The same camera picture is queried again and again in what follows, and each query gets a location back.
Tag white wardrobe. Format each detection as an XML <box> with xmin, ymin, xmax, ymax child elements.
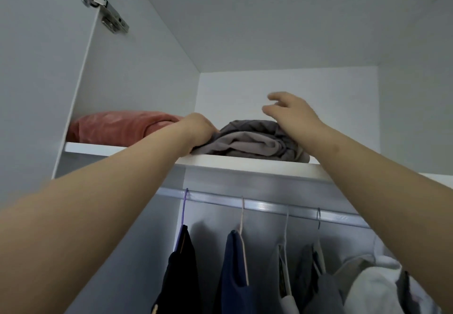
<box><xmin>0</xmin><ymin>0</ymin><xmax>453</xmax><ymax>314</ymax></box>

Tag person's left forearm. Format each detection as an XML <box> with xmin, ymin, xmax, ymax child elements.
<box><xmin>0</xmin><ymin>119</ymin><xmax>193</xmax><ymax>314</ymax></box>

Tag purple wire hanger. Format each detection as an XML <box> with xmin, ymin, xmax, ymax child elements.
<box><xmin>174</xmin><ymin>188</ymin><xmax>191</xmax><ymax>251</ymax></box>

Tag beige wire hanger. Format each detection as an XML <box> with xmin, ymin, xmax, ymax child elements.
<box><xmin>235</xmin><ymin>197</ymin><xmax>251</xmax><ymax>288</ymax></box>

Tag person's right forearm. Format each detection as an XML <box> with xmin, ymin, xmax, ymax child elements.
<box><xmin>308</xmin><ymin>126</ymin><xmax>453</xmax><ymax>314</ymax></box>

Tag grey printed t-shirt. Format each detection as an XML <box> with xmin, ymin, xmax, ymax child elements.
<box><xmin>191</xmin><ymin>118</ymin><xmax>312</xmax><ymax>164</ymax></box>

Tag person's right hand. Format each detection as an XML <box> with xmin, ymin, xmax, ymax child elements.
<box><xmin>261</xmin><ymin>91</ymin><xmax>328</xmax><ymax>149</ymax></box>

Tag cream white shirt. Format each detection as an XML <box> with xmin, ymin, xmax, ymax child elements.
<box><xmin>333</xmin><ymin>252</ymin><xmax>404</xmax><ymax>314</ymax></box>

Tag light grey shirt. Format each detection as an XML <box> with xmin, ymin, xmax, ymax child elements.
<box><xmin>374</xmin><ymin>237</ymin><xmax>443</xmax><ymax>314</ymax></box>

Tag metal closet rod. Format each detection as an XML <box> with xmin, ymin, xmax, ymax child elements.
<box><xmin>156</xmin><ymin>186</ymin><xmax>372</xmax><ymax>230</ymax></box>

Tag grey hooded garment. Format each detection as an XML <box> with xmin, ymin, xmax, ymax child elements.
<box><xmin>292</xmin><ymin>241</ymin><xmax>345</xmax><ymax>314</ymax></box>

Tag person's left hand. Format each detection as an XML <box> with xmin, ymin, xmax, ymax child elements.
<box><xmin>170</xmin><ymin>113</ymin><xmax>219</xmax><ymax>152</ymax></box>

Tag black garment with print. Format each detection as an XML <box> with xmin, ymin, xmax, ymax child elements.
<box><xmin>150</xmin><ymin>224</ymin><xmax>201</xmax><ymax>314</ymax></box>

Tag metal door hinge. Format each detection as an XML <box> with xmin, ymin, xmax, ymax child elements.
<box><xmin>77</xmin><ymin>0</ymin><xmax>130</xmax><ymax>35</ymax></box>

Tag pink red garment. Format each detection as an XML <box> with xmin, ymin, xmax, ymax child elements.
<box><xmin>66</xmin><ymin>111</ymin><xmax>182</xmax><ymax>148</ymax></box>

